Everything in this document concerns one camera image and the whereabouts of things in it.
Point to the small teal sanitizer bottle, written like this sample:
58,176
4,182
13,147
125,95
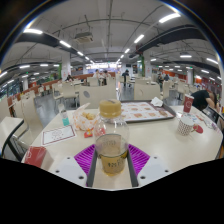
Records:
64,117

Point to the ceiling air conditioner unit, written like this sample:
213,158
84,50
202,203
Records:
83,37

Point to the clear bottle with yellow drink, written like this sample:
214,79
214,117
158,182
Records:
111,150

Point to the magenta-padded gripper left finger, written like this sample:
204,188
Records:
83,160

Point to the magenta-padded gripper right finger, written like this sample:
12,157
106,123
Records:
140,158

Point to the brown food tray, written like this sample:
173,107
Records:
143,111

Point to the white neighbouring table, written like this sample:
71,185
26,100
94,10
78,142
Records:
8,128
216,115

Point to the person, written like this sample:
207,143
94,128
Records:
105,75
125,75
96,74
201,98
69,78

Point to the red paper cup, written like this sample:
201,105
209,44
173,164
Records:
188,103

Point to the beige canteen chairs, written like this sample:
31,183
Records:
96,95

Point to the small red sauce packet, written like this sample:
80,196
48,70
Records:
88,133

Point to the flat round red coaster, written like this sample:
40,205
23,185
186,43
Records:
199,129

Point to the ceiling strip lights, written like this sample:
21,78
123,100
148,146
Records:
169,17

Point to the colourful sticker sheet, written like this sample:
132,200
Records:
200,117

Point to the white paper with red print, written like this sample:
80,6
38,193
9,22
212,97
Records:
58,135

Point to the clear plastic food bag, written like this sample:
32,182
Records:
83,118

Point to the white paper napkin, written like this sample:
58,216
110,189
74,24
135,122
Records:
157,101

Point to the red carton box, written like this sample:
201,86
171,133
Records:
35,156

